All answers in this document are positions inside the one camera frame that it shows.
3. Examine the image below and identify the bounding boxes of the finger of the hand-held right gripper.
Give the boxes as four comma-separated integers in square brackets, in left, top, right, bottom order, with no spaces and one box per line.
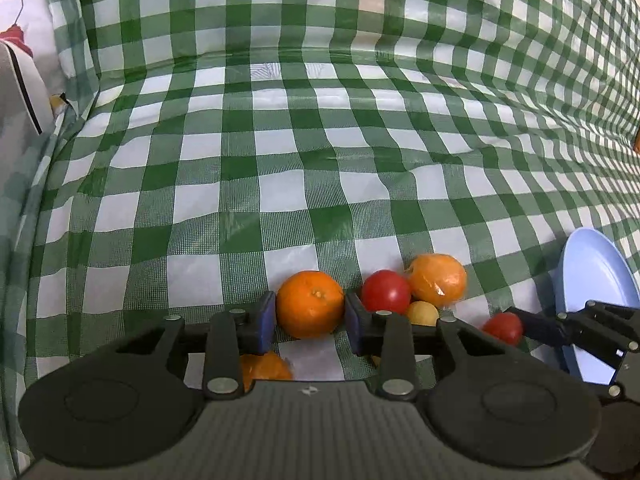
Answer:
[504,300,640,367]

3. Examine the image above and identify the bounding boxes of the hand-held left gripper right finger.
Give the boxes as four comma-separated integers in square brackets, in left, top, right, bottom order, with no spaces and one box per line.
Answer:
[344,291,507,402]

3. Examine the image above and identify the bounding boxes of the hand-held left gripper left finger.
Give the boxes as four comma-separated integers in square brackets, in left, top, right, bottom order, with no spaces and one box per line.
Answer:
[115,291,277,402]

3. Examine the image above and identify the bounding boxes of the small red tomato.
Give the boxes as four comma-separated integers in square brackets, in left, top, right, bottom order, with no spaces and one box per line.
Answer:
[482,312,525,347]

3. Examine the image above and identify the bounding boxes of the bare orange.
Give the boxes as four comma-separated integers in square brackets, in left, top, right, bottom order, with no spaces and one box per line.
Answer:
[276,270,347,340]
[239,351,294,392]

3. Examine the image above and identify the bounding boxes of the light blue plate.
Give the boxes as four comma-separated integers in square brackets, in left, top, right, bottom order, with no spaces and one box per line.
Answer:
[555,227,640,386]

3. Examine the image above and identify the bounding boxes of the small yellow fruit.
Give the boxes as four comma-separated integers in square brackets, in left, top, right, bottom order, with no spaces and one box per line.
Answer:
[405,301,441,327]

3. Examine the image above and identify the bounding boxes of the large red tomato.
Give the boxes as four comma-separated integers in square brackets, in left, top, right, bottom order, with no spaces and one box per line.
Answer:
[361,269,412,314]

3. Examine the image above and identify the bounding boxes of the plastic-wrapped orange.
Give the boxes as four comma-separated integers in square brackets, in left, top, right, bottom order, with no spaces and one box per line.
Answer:
[405,253,468,309]

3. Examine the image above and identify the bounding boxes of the green checked tablecloth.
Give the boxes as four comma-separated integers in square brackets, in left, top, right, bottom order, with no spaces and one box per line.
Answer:
[0,0,640,480]

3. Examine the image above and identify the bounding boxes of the white printed blanket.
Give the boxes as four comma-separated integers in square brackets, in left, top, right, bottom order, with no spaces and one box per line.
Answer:
[0,0,76,111]

